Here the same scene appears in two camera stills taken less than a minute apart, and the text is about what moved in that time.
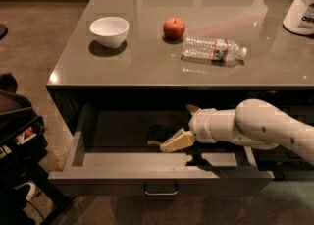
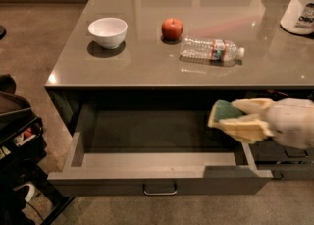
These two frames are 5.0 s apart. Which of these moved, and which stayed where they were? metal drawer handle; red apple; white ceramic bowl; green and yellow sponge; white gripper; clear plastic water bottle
Moved: white gripper; green and yellow sponge
Stayed: metal drawer handle; white ceramic bowl; clear plastic water bottle; red apple
